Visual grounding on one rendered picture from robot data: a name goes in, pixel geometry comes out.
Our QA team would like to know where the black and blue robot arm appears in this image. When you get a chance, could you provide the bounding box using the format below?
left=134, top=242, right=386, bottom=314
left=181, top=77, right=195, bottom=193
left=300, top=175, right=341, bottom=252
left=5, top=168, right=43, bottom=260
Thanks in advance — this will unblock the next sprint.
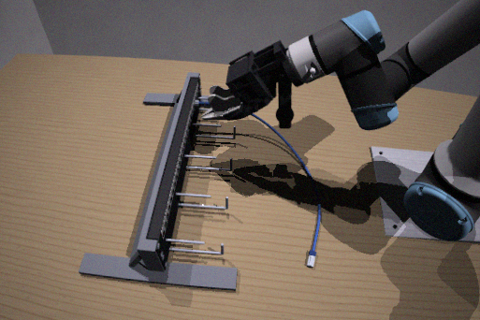
left=276, top=0, right=480, bottom=241

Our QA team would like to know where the grey network port rack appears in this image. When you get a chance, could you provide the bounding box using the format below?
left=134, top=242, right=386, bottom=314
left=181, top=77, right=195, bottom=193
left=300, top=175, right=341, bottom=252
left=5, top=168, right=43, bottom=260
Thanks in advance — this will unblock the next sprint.
left=79, top=72, right=238, bottom=291

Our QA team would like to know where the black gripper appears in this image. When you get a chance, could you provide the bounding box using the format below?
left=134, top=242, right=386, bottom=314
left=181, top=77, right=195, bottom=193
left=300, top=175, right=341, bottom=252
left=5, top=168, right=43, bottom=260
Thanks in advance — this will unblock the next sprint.
left=202, top=40, right=304, bottom=121

